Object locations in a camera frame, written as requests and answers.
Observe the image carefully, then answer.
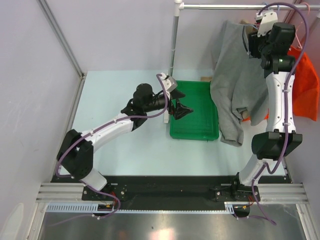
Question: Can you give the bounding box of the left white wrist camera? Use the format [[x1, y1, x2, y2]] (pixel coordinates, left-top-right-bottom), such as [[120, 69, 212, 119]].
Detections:
[[160, 72, 178, 93]]

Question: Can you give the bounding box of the blue hanger with beige shirt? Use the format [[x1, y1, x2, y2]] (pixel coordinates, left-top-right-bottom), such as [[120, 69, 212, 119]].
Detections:
[[262, 1, 282, 13]]

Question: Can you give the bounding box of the grey t shirt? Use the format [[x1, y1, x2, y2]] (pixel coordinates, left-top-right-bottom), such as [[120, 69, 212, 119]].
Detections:
[[210, 20, 269, 147]]

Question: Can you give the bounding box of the aluminium frame rail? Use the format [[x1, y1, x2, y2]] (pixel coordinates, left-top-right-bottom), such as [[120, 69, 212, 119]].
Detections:
[[36, 183, 309, 204]]

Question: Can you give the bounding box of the metal clothes rack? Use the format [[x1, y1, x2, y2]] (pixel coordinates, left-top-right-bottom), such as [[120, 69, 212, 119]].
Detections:
[[162, 0, 320, 124]]

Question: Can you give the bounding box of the light blue hanger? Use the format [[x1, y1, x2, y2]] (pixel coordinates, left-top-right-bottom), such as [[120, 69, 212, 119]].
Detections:
[[240, 21, 259, 31]]

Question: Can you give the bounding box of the orange t shirt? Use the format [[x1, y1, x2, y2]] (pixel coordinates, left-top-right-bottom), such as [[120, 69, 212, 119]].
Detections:
[[241, 19, 320, 123]]

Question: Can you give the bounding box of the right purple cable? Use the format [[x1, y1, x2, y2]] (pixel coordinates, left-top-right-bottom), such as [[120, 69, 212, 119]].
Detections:
[[250, 1, 311, 226]]

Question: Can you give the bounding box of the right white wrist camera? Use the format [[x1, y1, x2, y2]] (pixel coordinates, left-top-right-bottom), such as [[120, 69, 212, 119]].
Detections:
[[255, 10, 278, 38]]

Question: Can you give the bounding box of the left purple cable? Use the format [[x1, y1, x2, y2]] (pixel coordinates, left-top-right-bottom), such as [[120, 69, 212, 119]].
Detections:
[[47, 73, 173, 227]]

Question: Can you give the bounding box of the pink hanger with orange shirt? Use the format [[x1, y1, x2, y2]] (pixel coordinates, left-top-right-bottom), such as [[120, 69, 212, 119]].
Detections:
[[294, 2, 312, 50]]

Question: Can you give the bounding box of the aluminium corner post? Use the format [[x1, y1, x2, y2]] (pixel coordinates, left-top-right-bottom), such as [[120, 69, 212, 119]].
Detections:
[[36, 0, 87, 108]]

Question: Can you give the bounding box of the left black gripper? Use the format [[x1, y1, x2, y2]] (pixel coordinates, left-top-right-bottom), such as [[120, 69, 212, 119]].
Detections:
[[143, 88, 192, 120]]

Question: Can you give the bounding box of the green plastic bin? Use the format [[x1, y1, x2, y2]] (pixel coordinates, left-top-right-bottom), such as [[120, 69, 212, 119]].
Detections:
[[169, 80, 219, 141]]

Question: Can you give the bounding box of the white slotted cable duct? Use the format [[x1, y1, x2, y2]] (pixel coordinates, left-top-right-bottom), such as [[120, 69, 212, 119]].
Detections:
[[46, 201, 251, 215]]

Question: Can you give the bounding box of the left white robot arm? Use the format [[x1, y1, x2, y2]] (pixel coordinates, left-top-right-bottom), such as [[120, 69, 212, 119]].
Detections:
[[56, 83, 193, 200]]

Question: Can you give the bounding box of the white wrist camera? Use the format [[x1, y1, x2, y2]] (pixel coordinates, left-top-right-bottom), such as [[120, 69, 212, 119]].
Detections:
[[160, 72, 178, 93], [255, 10, 278, 38]]

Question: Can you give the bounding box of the beige t shirt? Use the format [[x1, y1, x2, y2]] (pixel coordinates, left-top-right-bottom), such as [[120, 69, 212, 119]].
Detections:
[[199, 19, 261, 119]]

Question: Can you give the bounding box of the purple cable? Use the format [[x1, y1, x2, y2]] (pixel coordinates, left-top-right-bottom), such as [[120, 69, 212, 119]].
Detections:
[[47, 73, 173, 227], [250, 1, 311, 226]]

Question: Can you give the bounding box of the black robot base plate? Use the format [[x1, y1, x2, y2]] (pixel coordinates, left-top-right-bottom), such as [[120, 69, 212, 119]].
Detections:
[[49, 174, 293, 211]]

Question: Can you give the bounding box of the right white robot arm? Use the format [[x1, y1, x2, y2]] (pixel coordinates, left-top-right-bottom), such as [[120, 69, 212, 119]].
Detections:
[[230, 22, 303, 201]]

